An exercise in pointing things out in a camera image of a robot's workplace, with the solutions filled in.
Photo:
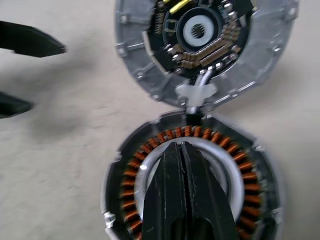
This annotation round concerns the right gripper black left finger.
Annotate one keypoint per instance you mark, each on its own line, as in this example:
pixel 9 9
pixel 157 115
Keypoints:
pixel 167 195

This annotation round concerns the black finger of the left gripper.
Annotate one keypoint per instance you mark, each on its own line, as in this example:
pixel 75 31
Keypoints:
pixel 25 40
pixel 12 106

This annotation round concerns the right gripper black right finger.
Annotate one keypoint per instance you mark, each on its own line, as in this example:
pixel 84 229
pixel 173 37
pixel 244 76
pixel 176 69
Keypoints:
pixel 207 200

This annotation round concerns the silver spoked rotor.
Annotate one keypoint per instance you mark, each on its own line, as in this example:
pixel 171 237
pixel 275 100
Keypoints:
pixel 232 175

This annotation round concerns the silver motor housing copper windings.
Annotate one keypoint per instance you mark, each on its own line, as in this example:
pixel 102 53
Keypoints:
pixel 250 180

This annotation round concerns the silver hinged motor lid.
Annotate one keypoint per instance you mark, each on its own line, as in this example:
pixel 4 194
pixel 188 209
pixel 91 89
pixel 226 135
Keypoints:
pixel 262 50

